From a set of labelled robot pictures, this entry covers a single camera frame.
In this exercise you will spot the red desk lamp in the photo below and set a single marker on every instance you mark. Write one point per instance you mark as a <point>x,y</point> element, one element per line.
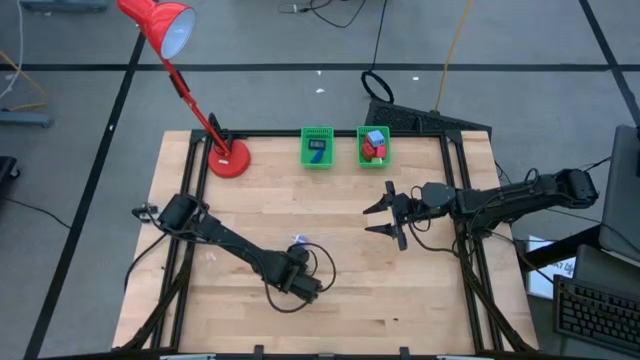
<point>230,159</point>

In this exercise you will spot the grey floor base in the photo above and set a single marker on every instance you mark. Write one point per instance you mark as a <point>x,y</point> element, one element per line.
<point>65,5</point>
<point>25,119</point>

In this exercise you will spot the silver aluminium bar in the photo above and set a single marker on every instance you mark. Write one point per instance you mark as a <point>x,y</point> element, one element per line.
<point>187,357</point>
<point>465,357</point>

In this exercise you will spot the large computer monitor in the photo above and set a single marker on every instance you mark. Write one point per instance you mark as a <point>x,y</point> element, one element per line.
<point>622,200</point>

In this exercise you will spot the red stapler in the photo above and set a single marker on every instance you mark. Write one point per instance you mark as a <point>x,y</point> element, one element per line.
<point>368,151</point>

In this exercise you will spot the black computer keyboard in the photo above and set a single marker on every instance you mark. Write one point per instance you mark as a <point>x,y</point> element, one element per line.
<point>600,315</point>

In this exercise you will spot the black aluminium table frame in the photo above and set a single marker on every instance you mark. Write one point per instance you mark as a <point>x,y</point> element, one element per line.
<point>270,134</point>

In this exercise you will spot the white paper sheet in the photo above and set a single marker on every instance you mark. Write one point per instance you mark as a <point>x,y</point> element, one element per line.
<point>542,285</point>

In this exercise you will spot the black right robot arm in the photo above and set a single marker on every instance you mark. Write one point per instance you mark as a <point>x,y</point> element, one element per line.
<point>500,200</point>

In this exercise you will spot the black rectangular device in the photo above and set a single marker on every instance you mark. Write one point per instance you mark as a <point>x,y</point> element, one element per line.
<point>317,144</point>

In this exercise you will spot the small purple plug adapter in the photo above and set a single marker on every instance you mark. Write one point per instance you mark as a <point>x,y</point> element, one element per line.
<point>299,239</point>

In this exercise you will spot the black floor object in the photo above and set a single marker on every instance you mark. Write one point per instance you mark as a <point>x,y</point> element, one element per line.
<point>7,167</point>

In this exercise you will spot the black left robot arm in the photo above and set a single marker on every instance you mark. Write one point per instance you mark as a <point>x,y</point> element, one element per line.
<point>230,240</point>

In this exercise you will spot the light blue power adapter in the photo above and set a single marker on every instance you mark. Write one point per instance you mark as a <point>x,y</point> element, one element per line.
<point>375,137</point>

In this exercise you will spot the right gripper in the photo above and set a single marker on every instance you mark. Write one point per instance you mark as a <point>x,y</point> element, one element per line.
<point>401,240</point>

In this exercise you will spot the black perforated floor mat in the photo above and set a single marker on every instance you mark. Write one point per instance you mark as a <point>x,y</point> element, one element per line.
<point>415,120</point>

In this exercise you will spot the green plastic basket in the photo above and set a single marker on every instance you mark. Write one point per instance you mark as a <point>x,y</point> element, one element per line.
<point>305,160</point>
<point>361,132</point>

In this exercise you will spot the blue rectangular stick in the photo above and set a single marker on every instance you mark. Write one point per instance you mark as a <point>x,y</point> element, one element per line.
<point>316,157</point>

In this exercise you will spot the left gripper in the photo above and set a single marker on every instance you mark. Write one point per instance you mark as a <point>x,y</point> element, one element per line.
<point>300,280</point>

